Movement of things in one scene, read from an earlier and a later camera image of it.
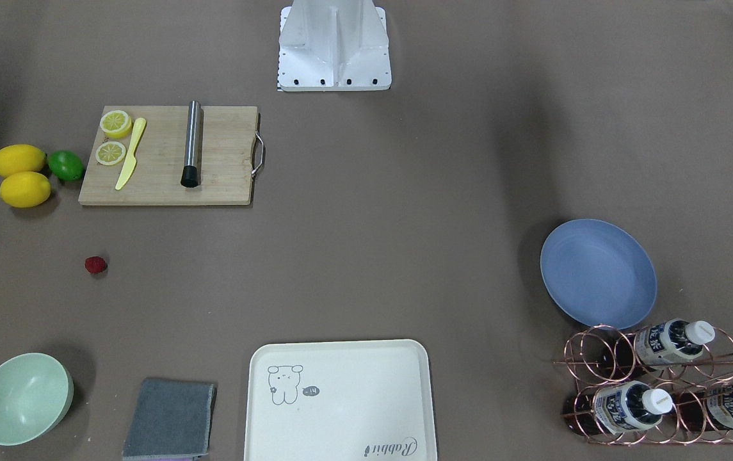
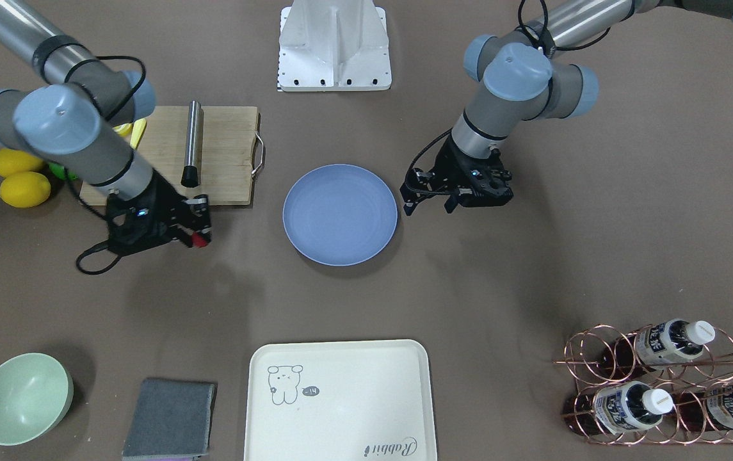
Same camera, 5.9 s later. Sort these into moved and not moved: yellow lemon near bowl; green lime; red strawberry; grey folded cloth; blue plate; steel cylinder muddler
Moved: red strawberry; blue plate
Not moved: green lime; grey folded cloth; steel cylinder muddler; yellow lemon near bowl
